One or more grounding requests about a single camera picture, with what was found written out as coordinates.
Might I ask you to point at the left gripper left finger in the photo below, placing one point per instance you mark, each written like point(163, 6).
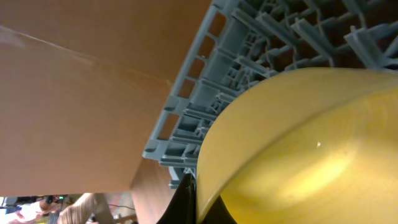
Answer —
point(182, 207)

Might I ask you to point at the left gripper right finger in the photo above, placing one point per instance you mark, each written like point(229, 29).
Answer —
point(218, 214)

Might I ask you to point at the yellow bowl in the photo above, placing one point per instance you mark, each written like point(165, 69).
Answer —
point(314, 145)

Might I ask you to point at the grey plastic dishwasher rack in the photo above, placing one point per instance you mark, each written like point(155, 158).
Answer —
point(241, 43)

